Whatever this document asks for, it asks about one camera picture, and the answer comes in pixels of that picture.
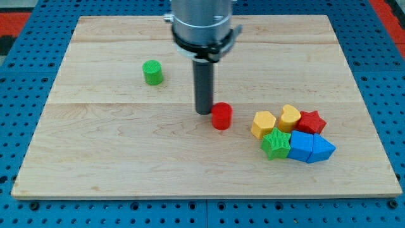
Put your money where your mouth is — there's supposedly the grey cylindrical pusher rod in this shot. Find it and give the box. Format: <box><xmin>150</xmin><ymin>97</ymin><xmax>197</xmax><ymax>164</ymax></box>
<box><xmin>192</xmin><ymin>61</ymin><xmax>214</xmax><ymax>115</ymax></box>

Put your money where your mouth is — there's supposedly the green cylinder block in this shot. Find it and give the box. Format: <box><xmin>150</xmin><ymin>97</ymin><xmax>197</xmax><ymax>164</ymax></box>
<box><xmin>142</xmin><ymin>60</ymin><xmax>163</xmax><ymax>86</ymax></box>

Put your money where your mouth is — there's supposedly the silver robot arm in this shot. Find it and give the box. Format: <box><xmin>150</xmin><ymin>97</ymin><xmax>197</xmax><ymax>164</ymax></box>
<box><xmin>164</xmin><ymin>0</ymin><xmax>242</xmax><ymax>115</ymax></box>

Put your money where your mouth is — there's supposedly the red cylinder block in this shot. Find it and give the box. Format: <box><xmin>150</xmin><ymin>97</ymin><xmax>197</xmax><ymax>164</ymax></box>
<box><xmin>211</xmin><ymin>102</ymin><xmax>233</xmax><ymax>130</ymax></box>

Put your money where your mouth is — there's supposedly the yellow hexagon block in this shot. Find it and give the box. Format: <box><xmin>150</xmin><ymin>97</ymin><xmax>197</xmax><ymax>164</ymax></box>
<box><xmin>251</xmin><ymin>111</ymin><xmax>276</xmax><ymax>139</ymax></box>

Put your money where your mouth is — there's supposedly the yellow heart block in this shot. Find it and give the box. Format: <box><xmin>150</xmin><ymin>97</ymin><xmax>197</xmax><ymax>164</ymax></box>
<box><xmin>278</xmin><ymin>104</ymin><xmax>301</xmax><ymax>132</ymax></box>

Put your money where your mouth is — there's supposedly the wooden board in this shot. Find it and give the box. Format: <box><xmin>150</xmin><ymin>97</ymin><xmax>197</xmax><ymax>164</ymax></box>
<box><xmin>11</xmin><ymin>15</ymin><xmax>402</xmax><ymax>200</ymax></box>

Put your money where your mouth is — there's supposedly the green star block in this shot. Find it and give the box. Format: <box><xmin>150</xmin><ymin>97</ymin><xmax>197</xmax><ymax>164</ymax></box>
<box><xmin>261</xmin><ymin>127</ymin><xmax>291</xmax><ymax>160</ymax></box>

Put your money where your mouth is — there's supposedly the red star block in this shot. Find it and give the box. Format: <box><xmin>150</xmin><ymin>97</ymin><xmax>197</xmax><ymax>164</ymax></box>
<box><xmin>295</xmin><ymin>110</ymin><xmax>327</xmax><ymax>134</ymax></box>

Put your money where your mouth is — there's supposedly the blue cube block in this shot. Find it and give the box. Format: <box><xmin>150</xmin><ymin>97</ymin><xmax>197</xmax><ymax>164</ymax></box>
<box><xmin>287</xmin><ymin>130</ymin><xmax>314</xmax><ymax>162</ymax></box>

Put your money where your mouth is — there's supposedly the blue triangle block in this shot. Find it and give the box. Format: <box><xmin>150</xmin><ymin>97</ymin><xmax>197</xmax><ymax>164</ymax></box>
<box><xmin>306</xmin><ymin>133</ymin><xmax>336</xmax><ymax>163</ymax></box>

